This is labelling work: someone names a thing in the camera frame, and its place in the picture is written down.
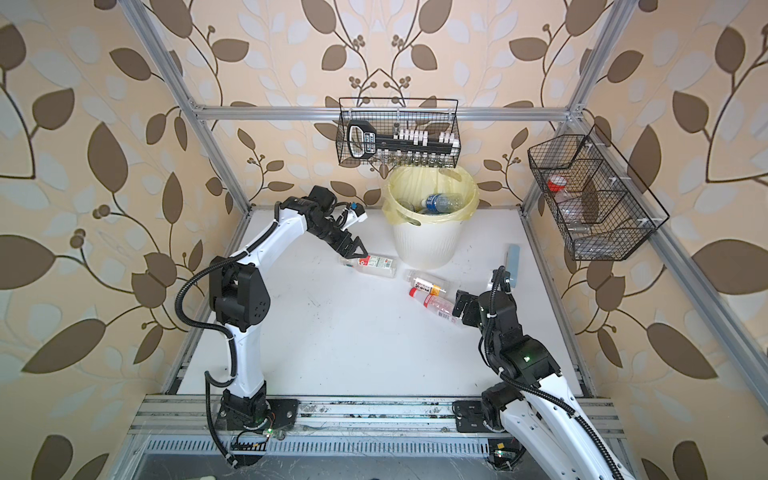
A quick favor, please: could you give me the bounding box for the clear bottle red cap red print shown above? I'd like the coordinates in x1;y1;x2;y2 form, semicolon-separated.
409;287;461;325

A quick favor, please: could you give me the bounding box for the clear bottle green red neck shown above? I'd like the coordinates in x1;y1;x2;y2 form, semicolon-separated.
342;255;397;278

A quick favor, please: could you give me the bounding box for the water bottle blue label white cap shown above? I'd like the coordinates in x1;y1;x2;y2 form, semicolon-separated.
419;193;465;215

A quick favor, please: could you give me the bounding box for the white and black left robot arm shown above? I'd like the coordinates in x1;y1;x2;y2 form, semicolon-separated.
174;186;368;469

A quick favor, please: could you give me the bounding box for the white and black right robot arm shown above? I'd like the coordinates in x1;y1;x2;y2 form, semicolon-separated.
454;266;634;479

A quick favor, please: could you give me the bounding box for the white ribbed waste bin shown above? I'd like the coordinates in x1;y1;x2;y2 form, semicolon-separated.
384;209;476;270

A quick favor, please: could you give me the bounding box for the yellow bin liner bag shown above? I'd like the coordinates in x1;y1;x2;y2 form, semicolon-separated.
382;167;479;226

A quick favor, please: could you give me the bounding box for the black rack of white vials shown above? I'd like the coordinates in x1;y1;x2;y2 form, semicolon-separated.
341;120;461;164

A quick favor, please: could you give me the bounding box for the red capped item in basket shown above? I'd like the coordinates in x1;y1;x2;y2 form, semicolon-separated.
546;174;567;194

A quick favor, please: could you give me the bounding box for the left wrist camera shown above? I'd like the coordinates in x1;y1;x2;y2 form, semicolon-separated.
309;185;368;231

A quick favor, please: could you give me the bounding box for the black wire basket back wall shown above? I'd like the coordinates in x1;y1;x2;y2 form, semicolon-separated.
335;95;462;168

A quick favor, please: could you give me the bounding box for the black wire basket wall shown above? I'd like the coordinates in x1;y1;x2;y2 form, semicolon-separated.
527;126;670;261
335;95;462;168

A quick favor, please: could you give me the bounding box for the black wire basket right wall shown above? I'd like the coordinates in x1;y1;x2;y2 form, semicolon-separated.
527;126;670;261

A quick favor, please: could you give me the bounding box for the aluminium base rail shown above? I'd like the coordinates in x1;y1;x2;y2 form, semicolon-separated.
104;395;646;480

